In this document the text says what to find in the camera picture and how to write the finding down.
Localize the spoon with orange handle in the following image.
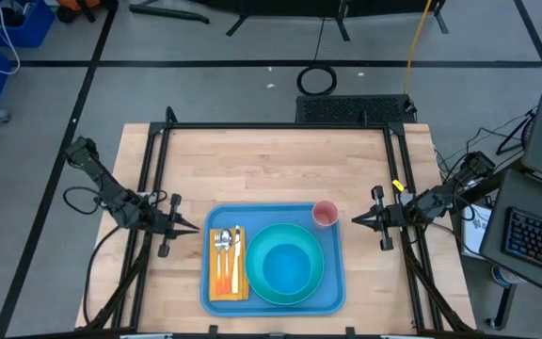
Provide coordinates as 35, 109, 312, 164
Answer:
220, 228, 233, 294

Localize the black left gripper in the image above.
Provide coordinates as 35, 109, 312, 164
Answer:
143, 193, 201, 258

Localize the fork with orange handle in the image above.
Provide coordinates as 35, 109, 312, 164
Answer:
213, 230, 224, 296

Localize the blue and white tape roll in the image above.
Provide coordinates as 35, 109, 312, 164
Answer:
490, 265, 521, 289

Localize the orange bag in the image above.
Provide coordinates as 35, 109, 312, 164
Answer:
56, 0, 107, 24

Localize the large blue storage bin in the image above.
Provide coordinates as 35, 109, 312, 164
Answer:
0, 0, 56, 49

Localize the knife with yellow handle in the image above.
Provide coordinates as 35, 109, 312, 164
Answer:
231, 224, 242, 294

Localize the yellow hanging cable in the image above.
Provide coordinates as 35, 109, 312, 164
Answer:
402, 0, 435, 95

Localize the black metal table frame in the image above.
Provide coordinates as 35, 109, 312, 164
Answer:
75, 105, 477, 339

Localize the black floor stand bar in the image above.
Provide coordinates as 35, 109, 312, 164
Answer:
128, 3, 211, 24

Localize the pink plastic cup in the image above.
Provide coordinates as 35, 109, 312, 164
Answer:
311, 200, 341, 230

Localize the blue plastic tray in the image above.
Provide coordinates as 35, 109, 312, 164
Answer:
199, 202, 346, 317

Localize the blue ribbed bowl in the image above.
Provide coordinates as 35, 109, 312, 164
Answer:
261, 242, 313, 296

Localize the teal round plate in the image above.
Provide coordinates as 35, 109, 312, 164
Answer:
245, 222, 326, 306

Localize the coiled black cable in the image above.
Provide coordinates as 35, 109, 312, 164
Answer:
296, 16, 339, 97

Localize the black desk leg with caster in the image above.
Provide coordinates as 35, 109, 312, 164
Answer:
485, 282, 519, 331

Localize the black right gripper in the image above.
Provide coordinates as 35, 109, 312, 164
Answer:
351, 186, 416, 251

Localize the white sheet of paper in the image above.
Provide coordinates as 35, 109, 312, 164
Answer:
461, 204, 493, 259

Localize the yellow cloth napkin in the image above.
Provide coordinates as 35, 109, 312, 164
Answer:
208, 227, 250, 302

